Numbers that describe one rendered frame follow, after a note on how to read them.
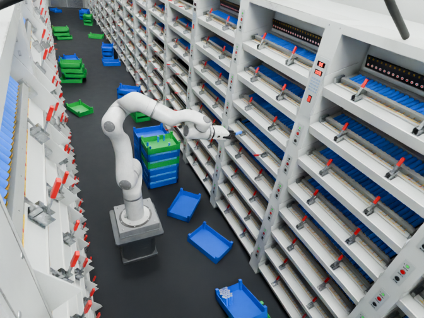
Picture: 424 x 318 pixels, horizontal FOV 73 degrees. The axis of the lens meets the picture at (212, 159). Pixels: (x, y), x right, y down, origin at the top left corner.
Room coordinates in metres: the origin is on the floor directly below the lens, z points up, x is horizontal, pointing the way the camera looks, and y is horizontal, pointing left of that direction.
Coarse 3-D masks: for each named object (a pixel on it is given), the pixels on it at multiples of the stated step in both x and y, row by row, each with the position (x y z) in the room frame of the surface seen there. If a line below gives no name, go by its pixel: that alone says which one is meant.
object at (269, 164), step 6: (240, 114) 1.90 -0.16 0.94; (228, 120) 1.85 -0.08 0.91; (234, 120) 1.87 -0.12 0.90; (240, 120) 1.88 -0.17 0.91; (228, 126) 1.85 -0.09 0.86; (234, 126) 1.83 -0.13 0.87; (240, 138) 1.70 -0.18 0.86; (246, 138) 1.69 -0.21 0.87; (246, 144) 1.64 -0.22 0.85; (252, 144) 1.62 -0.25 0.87; (252, 150) 1.57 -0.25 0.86; (258, 150) 1.56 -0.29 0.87; (258, 156) 1.51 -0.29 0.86; (264, 162) 1.45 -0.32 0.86; (270, 162) 1.44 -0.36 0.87; (270, 168) 1.40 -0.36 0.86; (276, 168) 1.39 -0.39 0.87; (276, 174) 1.34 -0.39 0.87
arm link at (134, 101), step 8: (128, 96) 1.33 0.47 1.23; (136, 96) 1.33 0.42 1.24; (144, 96) 1.36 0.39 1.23; (112, 104) 1.40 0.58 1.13; (120, 104) 1.37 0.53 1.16; (128, 104) 1.31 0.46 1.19; (136, 104) 1.31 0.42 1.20; (144, 104) 1.32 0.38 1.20; (152, 104) 1.33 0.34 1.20; (128, 112) 1.39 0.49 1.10; (144, 112) 1.32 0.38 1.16
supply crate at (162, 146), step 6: (144, 138) 2.16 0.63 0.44; (150, 138) 2.19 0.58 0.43; (156, 138) 2.22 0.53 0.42; (162, 138) 2.25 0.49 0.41; (168, 138) 2.28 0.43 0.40; (174, 138) 2.24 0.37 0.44; (144, 144) 2.04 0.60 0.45; (150, 144) 2.13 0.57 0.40; (156, 144) 2.15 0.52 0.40; (162, 144) 2.16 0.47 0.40; (174, 144) 2.11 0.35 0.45; (150, 150) 1.99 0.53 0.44; (156, 150) 2.02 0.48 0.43; (162, 150) 2.05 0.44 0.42; (168, 150) 2.08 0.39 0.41
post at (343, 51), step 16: (336, 32) 1.28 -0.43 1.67; (320, 48) 1.32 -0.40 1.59; (336, 48) 1.25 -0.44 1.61; (352, 48) 1.30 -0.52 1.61; (368, 48) 1.35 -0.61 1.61; (336, 64) 1.27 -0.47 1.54; (352, 64) 1.32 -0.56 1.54; (304, 96) 1.33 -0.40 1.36; (320, 96) 1.25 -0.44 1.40; (304, 128) 1.27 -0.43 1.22; (288, 144) 1.32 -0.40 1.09; (304, 144) 1.26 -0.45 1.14; (288, 176) 1.26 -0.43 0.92; (272, 192) 1.33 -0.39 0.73; (288, 192) 1.27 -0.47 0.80; (272, 224) 1.26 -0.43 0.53; (256, 240) 1.33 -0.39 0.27; (272, 240) 1.27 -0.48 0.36; (256, 272) 1.25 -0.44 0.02
